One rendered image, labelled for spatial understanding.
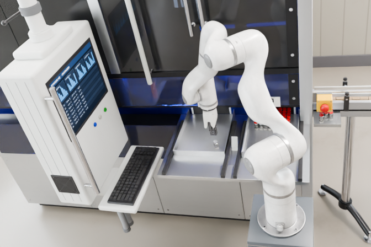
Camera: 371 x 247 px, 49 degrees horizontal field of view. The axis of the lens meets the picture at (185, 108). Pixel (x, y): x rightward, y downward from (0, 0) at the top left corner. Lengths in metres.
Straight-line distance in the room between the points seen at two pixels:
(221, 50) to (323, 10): 2.74
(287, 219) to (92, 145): 0.97
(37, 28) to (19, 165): 1.48
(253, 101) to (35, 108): 0.88
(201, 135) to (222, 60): 0.85
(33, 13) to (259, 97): 0.97
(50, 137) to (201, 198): 1.19
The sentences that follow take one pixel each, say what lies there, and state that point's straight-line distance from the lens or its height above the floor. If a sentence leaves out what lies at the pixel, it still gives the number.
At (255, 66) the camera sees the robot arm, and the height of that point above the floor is 1.51.
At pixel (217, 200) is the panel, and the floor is 0.26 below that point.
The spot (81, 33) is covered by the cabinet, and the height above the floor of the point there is 1.52.
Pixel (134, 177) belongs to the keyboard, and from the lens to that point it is 2.11.
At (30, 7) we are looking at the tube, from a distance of 1.80.
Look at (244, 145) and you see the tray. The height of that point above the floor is 0.88.
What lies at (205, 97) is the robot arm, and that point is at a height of 1.23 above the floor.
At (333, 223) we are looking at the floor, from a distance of 2.86.
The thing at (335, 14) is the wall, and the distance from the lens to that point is 4.07.
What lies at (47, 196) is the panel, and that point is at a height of 0.18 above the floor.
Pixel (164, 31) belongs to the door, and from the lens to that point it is 2.00.
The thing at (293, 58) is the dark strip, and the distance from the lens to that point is 1.96.
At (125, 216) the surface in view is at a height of 0.31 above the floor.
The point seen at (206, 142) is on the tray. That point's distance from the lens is 2.11.
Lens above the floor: 2.24
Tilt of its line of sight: 35 degrees down
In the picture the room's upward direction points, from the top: 12 degrees counter-clockwise
